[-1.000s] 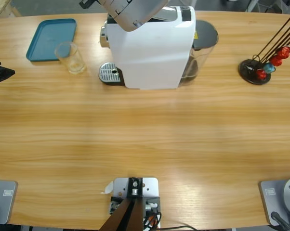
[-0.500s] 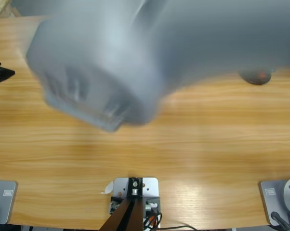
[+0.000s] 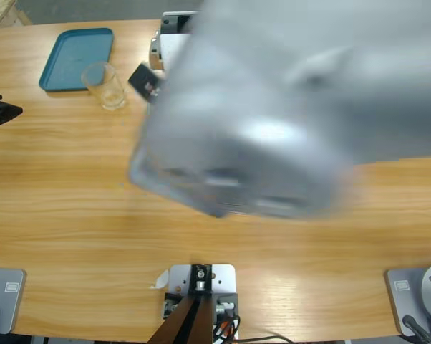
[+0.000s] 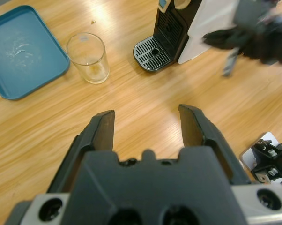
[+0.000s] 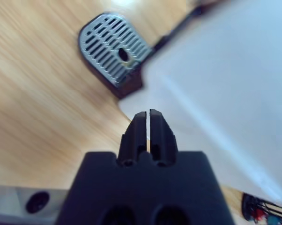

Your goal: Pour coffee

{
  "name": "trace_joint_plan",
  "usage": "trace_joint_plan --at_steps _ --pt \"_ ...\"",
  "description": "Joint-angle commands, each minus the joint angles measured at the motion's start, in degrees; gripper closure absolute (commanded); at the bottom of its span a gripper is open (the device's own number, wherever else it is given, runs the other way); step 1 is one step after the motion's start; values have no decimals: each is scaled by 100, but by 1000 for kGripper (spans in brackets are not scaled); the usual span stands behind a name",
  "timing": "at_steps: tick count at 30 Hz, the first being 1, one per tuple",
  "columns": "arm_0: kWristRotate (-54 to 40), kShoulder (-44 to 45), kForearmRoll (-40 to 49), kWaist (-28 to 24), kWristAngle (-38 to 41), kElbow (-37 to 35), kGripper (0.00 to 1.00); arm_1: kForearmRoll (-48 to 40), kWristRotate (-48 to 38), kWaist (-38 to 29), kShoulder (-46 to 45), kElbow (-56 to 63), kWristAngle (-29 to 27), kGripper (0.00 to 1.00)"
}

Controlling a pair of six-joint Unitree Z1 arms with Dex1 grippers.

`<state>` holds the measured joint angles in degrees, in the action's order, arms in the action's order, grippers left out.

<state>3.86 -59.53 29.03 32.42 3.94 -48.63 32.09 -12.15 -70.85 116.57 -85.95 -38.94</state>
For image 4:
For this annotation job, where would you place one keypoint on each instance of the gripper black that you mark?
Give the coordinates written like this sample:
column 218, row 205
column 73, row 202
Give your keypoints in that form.
column 265, row 44

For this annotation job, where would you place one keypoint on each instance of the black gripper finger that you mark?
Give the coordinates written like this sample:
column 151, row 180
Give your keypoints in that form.
column 84, row 140
column 209, row 138

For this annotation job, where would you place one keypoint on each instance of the white capsule coffee machine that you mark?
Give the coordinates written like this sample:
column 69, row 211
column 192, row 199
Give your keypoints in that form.
column 197, row 21

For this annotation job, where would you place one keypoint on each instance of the clear drinking glass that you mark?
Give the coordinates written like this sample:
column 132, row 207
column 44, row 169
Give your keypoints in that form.
column 94, row 70

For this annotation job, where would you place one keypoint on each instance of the teal plastic tray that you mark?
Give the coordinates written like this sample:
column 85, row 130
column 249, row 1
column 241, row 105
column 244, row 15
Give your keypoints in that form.
column 26, row 70

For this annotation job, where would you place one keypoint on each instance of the black post with brackets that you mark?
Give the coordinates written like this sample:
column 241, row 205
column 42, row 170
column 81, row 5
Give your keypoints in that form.
column 265, row 161

